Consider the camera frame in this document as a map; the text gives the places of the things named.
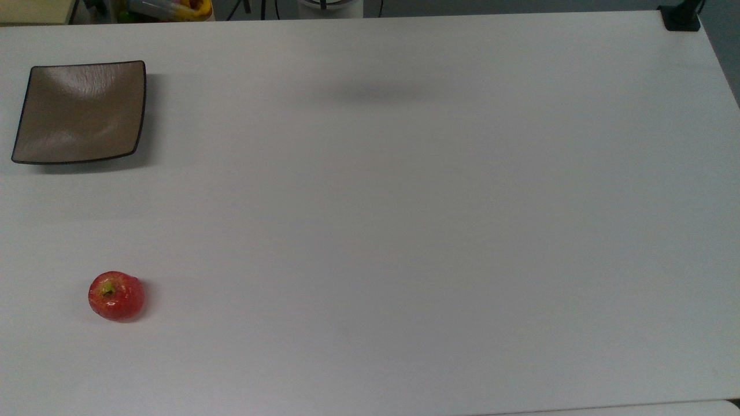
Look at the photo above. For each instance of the beige cabinet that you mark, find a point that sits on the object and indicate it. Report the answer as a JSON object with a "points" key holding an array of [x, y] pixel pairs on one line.
{"points": [[34, 10]]}

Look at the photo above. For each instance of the red apple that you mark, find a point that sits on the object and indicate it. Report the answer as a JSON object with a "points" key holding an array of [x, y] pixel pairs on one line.
{"points": [[117, 297]]}

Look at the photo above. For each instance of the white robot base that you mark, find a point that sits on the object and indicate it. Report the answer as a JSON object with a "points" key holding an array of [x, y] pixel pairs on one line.
{"points": [[329, 9]]}

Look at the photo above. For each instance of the square beige ceramic plate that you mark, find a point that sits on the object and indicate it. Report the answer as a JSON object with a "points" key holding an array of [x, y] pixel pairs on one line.
{"points": [[81, 112]]}

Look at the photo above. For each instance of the colourful yellow plastic bag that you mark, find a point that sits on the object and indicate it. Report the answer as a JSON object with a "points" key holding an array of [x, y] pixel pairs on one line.
{"points": [[173, 10]]}

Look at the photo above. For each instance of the black table clamp mount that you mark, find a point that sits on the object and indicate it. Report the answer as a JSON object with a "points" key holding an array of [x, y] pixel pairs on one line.
{"points": [[681, 17]]}

